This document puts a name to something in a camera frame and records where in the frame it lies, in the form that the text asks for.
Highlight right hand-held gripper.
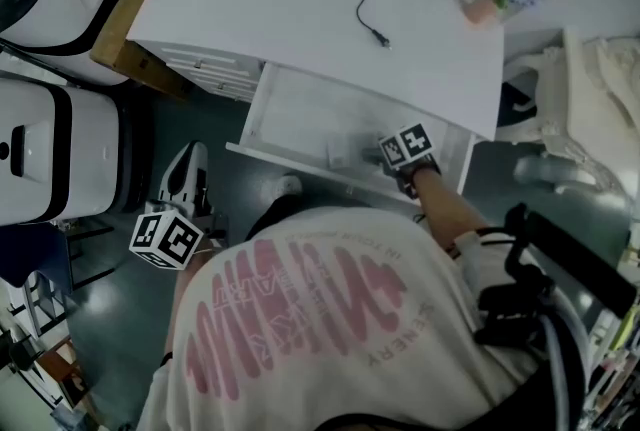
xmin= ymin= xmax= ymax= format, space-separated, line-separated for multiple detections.
xmin=358 ymin=121 xmax=442 ymax=199

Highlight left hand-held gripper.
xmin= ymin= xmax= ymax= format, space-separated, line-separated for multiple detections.
xmin=128 ymin=140 xmax=229 ymax=272

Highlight white rectangular box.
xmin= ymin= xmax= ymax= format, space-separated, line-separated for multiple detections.
xmin=324 ymin=131 xmax=374 ymax=173

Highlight white desk drawer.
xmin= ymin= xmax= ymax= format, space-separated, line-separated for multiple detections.
xmin=225 ymin=61 xmax=474 ymax=210

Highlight person's right forearm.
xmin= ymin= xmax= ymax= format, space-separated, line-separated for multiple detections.
xmin=412 ymin=166 xmax=489 ymax=253

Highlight person's white shoe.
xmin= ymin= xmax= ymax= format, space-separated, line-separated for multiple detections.
xmin=264 ymin=173 xmax=304 ymax=205

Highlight person's black trousers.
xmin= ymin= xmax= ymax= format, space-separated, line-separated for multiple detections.
xmin=244 ymin=193 xmax=321 ymax=240

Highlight brown cardboard box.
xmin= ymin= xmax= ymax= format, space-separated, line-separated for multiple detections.
xmin=89 ymin=0 xmax=194 ymax=103

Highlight white desk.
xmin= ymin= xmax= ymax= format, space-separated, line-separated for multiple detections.
xmin=124 ymin=0 xmax=506 ymax=198

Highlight person's cream printed shirt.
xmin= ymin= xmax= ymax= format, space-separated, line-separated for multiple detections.
xmin=134 ymin=206 xmax=586 ymax=431

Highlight pink vase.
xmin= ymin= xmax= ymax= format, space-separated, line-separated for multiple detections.
xmin=459 ymin=0 xmax=506 ymax=26

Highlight black chest-mounted device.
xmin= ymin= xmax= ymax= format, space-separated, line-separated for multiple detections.
xmin=473 ymin=202 xmax=640 ymax=345

